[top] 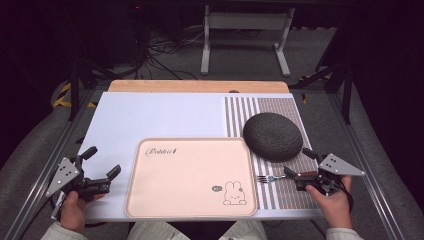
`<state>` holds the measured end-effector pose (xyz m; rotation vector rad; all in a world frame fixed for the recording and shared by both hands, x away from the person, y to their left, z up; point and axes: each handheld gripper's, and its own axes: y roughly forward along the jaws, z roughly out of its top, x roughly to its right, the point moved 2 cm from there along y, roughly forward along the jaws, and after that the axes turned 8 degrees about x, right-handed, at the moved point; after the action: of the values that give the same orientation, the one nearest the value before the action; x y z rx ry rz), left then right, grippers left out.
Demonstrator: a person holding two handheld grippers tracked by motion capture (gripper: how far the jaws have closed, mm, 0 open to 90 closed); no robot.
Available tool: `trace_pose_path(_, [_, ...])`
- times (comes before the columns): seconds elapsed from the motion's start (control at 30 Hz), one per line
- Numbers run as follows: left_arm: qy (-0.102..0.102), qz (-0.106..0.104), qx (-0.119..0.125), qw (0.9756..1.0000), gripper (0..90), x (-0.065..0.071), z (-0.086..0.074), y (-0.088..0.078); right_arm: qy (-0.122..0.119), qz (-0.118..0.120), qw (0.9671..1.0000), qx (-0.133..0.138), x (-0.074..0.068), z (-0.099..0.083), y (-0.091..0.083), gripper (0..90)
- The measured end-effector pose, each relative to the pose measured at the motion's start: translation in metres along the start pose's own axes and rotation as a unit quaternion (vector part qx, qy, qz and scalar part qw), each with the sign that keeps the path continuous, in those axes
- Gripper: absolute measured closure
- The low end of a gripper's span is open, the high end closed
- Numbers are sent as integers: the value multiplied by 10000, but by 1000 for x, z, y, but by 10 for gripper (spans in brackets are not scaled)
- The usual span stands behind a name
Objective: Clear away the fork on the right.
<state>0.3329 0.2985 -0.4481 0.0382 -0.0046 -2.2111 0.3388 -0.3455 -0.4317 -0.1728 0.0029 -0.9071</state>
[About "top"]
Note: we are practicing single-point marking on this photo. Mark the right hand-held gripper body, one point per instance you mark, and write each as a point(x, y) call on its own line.
point(338, 166)

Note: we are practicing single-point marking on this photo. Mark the striped placemat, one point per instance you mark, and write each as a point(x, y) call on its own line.
point(290, 196)

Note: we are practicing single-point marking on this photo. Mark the person's leg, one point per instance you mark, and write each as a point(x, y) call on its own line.
point(243, 232)
point(156, 231)

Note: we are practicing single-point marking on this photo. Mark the black metal stand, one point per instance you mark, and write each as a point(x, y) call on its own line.
point(74, 86)
point(346, 90)

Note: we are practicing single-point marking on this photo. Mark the person's right hand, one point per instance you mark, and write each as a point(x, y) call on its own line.
point(333, 206)

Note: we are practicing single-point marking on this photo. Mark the person's left leg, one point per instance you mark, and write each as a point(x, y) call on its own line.
point(156, 231)

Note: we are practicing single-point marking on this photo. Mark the silver fork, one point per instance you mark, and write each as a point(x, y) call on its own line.
point(270, 178)

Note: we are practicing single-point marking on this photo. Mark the person's left hand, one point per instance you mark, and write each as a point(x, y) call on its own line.
point(74, 211)

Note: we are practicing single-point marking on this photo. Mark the dark round textured plate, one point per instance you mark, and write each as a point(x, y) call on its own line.
point(272, 136)

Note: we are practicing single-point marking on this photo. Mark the pink tray with rabbit print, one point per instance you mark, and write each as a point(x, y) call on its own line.
point(186, 180)

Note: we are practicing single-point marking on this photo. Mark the aluminium frame rail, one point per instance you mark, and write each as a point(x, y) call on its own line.
point(43, 173)
point(370, 166)

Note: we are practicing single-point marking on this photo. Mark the white table mat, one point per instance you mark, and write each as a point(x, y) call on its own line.
point(150, 116)

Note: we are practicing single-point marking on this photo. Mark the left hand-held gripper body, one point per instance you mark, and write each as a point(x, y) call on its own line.
point(65, 176)

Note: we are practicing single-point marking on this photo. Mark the white metal stand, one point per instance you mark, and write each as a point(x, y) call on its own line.
point(246, 21)

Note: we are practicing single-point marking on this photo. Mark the person's right leg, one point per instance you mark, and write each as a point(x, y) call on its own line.
point(243, 232)

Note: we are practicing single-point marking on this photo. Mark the yellow and black floor tape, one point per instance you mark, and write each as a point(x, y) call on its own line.
point(61, 100)

